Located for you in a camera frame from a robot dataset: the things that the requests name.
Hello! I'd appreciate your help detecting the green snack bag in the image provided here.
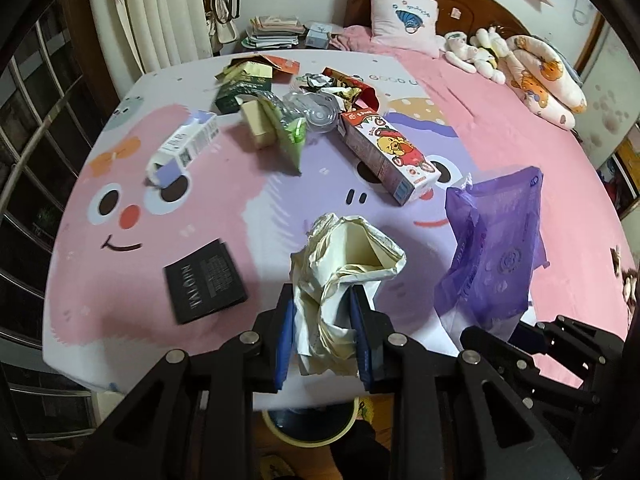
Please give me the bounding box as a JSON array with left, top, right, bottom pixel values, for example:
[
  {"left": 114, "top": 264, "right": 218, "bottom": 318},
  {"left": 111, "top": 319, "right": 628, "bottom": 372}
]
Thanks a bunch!
[{"left": 257, "top": 95, "right": 307, "bottom": 177}]

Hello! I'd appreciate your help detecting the white lavender carton box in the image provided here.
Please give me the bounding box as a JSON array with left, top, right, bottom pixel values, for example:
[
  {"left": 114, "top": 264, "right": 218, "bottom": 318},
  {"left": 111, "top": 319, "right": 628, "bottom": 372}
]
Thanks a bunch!
[{"left": 145, "top": 110, "right": 221, "bottom": 190}]

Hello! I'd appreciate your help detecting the cartoon face printed bedsheet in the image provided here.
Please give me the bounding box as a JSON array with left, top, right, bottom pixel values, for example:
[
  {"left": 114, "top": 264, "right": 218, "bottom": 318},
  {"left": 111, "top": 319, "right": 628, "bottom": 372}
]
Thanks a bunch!
[{"left": 42, "top": 47, "right": 551, "bottom": 396}]

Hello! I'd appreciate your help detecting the rolled bear print quilt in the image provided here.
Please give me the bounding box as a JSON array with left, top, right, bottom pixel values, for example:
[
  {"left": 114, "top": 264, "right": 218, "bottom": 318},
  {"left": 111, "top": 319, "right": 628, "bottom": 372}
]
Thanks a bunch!
[{"left": 502, "top": 35, "right": 588, "bottom": 131}]

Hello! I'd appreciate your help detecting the light blue box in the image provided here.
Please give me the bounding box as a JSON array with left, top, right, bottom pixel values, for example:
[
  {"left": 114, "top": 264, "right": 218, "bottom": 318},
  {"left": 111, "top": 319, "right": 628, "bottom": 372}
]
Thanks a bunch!
[{"left": 305, "top": 22, "right": 334, "bottom": 49}]

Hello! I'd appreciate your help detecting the yellow slipper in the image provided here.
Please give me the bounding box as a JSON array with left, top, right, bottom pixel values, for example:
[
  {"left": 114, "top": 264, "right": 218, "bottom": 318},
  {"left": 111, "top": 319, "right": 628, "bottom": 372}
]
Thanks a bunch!
[
  {"left": 357, "top": 395, "right": 396, "bottom": 426},
  {"left": 260, "top": 454, "right": 297, "bottom": 480}
]

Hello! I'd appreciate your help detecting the silver foil wrapper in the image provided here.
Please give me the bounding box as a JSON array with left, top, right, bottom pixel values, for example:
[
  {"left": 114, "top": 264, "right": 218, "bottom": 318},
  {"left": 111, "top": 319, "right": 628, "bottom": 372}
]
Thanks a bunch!
[{"left": 295, "top": 72, "right": 333, "bottom": 92}]

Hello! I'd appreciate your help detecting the yellow rimmed trash bin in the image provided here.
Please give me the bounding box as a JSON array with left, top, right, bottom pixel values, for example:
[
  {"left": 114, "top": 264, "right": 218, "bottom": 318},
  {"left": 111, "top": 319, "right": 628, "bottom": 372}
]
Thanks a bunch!
[{"left": 261, "top": 400, "right": 359, "bottom": 447}]

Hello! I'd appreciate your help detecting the orange red packet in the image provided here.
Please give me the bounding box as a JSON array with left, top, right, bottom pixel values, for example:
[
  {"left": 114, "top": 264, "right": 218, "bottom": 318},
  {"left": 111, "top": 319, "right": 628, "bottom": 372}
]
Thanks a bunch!
[{"left": 257, "top": 54, "right": 301, "bottom": 83}]

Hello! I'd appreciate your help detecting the stack of books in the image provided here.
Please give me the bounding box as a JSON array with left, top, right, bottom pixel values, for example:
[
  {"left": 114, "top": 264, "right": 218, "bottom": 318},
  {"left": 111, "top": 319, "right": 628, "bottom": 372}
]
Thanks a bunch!
[{"left": 245, "top": 14, "right": 307, "bottom": 51}]

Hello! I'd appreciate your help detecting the pink white printed pillow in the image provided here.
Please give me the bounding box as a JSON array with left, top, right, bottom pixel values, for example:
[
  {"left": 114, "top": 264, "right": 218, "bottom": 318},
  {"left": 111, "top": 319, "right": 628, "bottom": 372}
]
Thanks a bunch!
[{"left": 369, "top": 0, "right": 440, "bottom": 56}]

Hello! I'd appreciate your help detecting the black printed booklet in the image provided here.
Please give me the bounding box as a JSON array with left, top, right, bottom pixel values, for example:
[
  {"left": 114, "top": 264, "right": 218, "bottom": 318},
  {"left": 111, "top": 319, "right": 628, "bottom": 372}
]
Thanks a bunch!
[{"left": 163, "top": 240, "right": 249, "bottom": 325}]

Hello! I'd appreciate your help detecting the white plush toy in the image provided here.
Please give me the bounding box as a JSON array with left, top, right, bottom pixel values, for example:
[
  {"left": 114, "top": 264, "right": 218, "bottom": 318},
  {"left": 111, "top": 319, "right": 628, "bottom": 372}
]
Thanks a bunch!
[
  {"left": 470, "top": 25, "right": 507, "bottom": 84},
  {"left": 444, "top": 30, "right": 482, "bottom": 67}
]

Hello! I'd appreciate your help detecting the red foil wrapper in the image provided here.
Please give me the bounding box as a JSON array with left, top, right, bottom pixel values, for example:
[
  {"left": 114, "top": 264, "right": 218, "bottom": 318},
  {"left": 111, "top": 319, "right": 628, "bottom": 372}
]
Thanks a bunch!
[{"left": 322, "top": 66, "right": 381, "bottom": 111}]

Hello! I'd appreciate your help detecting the cartoon bear carton box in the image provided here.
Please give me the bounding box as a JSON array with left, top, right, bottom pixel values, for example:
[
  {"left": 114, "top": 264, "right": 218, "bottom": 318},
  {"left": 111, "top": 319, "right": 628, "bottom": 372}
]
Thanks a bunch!
[{"left": 340, "top": 109, "right": 443, "bottom": 207}]

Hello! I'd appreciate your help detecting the white curtain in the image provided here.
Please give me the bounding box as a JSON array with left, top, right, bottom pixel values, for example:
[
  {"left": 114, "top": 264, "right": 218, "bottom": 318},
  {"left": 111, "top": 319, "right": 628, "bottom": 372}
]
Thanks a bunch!
[{"left": 87, "top": 0, "right": 212, "bottom": 86}]

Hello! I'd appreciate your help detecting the cream paper bag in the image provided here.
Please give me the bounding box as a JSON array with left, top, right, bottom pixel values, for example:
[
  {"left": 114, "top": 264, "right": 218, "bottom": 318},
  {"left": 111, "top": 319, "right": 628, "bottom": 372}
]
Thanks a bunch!
[{"left": 290, "top": 212, "right": 407, "bottom": 379}]

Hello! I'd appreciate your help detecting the dark green box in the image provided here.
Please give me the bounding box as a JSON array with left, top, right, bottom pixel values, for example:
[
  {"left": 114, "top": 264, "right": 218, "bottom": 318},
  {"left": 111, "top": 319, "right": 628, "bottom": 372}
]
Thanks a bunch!
[{"left": 215, "top": 77, "right": 273, "bottom": 115}]

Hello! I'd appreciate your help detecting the pink blanket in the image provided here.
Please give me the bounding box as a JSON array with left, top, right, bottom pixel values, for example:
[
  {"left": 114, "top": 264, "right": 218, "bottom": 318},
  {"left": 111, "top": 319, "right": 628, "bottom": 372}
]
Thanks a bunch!
[{"left": 330, "top": 25, "right": 632, "bottom": 388}]

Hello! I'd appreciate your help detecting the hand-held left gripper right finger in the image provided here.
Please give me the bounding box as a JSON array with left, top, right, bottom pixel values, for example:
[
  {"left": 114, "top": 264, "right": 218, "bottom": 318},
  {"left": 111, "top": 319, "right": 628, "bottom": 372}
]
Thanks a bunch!
[{"left": 348, "top": 284, "right": 581, "bottom": 480}]

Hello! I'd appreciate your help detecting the brown wooden headboard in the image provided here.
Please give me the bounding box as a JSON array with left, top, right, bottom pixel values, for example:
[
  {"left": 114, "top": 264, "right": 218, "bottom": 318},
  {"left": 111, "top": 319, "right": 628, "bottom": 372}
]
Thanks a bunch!
[{"left": 344, "top": 0, "right": 603, "bottom": 73}]

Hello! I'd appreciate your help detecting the white handbag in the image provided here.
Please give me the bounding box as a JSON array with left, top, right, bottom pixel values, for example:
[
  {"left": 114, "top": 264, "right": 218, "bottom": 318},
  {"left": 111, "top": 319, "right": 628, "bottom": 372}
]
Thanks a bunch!
[{"left": 209, "top": 10, "right": 240, "bottom": 44}]

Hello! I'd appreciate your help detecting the metal window grille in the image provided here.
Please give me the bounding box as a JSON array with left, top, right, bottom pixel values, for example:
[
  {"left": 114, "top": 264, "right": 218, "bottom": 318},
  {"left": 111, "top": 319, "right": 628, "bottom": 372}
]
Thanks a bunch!
[{"left": 0, "top": 10, "right": 126, "bottom": 441}]

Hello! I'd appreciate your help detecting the purple plastic bag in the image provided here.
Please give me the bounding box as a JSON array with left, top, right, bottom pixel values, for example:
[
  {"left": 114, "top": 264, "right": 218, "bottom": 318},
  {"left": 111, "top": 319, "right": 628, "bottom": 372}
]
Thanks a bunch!
[{"left": 433, "top": 165, "right": 551, "bottom": 342}]

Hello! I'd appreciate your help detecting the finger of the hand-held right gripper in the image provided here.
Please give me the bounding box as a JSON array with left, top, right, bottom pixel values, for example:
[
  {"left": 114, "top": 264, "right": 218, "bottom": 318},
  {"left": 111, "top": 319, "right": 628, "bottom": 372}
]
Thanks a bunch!
[
  {"left": 459, "top": 325, "right": 596, "bottom": 413},
  {"left": 532, "top": 315, "right": 629, "bottom": 396}
]

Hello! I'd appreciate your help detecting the person's dark trouser leg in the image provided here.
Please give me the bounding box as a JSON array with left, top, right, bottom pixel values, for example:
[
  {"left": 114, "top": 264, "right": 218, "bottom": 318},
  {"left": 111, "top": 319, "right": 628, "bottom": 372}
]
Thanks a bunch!
[{"left": 330, "top": 422, "right": 397, "bottom": 480}]

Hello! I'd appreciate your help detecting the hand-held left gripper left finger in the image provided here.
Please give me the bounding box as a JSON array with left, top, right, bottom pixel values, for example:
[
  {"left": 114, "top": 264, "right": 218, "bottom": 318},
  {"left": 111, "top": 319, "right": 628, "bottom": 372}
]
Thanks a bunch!
[{"left": 60, "top": 284, "right": 297, "bottom": 480}]

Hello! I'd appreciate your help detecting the tan cardboard box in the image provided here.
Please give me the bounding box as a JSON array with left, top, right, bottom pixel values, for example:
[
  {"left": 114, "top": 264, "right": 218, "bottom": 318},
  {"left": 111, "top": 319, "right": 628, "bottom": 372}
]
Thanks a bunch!
[{"left": 240, "top": 99, "right": 278, "bottom": 150}]

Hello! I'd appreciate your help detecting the white spotted wardrobe door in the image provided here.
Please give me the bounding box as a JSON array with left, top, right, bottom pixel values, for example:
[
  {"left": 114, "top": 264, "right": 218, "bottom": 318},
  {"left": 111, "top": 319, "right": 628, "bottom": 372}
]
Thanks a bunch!
[{"left": 575, "top": 10, "right": 640, "bottom": 171}]

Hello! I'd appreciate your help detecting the clear plastic bottle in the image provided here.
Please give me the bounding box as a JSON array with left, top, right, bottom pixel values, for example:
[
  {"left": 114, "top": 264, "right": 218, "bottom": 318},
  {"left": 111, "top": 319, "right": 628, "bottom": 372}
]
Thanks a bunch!
[{"left": 282, "top": 91, "right": 346, "bottom": 135}]

